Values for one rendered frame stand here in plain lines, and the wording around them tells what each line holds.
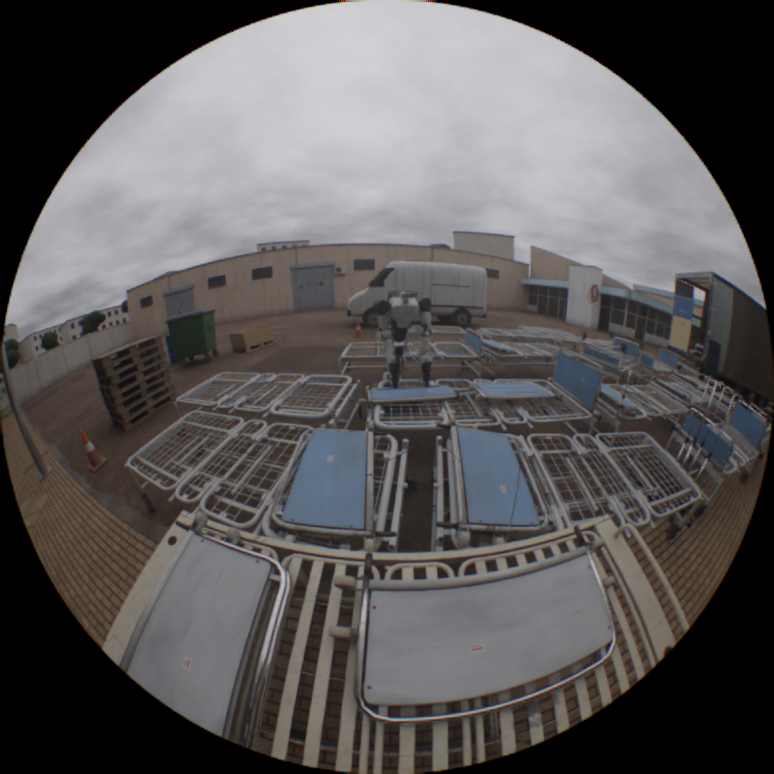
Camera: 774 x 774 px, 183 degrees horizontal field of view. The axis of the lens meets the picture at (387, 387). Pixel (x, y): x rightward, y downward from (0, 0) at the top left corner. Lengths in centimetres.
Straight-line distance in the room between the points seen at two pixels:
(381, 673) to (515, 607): 38
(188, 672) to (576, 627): 103
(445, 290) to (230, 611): 938
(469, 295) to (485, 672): 969
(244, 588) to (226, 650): 22
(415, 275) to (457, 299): 184
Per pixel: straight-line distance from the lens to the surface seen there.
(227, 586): 87
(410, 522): 168
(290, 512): 106
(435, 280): 922
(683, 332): 1176
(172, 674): 93
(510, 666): 77
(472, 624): 74
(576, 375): 265
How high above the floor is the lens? 137
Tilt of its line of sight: 23 degrees down
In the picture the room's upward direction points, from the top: 1 degrees counter-clockwise
